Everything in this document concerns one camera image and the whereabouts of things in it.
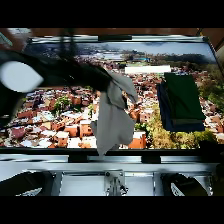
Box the grey T-shirt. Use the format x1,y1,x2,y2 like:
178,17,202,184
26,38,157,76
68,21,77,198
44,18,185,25
89,68,140,157

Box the dark blue garment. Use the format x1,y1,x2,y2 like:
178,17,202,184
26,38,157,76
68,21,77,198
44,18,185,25
156,80,206,133

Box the dark green garment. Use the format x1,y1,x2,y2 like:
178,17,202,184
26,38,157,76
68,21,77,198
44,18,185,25
162,72,206,122

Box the silver frame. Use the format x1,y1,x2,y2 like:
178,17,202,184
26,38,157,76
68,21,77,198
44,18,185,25
0,152,224,197

